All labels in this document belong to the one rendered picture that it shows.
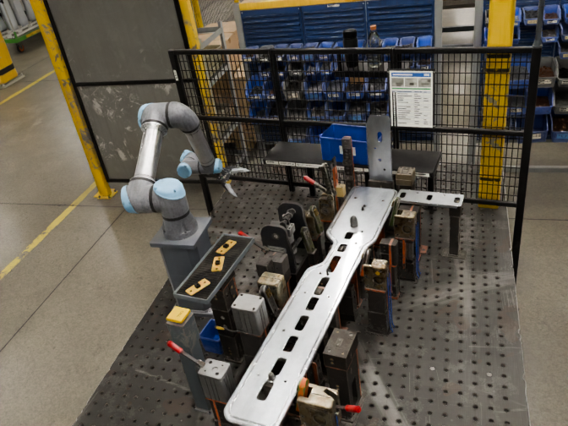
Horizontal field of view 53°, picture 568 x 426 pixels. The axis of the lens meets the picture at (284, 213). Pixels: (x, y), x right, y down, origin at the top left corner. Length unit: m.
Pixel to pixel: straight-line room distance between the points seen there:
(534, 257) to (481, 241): 1.13
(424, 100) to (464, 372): 1.29
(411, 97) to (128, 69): 2.47
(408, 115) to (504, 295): 0.97
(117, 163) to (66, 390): 2.21
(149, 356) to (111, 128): 2.79
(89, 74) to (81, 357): 2.25
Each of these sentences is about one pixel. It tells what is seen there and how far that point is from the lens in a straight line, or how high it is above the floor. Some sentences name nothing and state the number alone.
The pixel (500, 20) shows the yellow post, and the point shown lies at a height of 1.65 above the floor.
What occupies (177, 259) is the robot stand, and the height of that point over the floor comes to 1.02.
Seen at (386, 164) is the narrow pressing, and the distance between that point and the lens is 2.71.
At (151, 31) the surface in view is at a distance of 4.39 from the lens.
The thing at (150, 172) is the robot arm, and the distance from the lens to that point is 2.44.
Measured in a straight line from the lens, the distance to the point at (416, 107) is 2.86.
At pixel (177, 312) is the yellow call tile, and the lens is 1.93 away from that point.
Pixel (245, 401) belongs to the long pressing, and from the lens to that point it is 1.82.
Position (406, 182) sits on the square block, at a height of 1.02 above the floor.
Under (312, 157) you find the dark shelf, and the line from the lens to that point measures 2.97.
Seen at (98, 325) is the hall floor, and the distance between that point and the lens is 3.89.
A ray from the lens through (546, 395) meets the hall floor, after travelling 3.16.
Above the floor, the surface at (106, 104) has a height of 0.87.
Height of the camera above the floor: 2.39
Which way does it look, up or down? 32 degrees down
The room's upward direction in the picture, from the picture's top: 9 degrees counter-clockwise
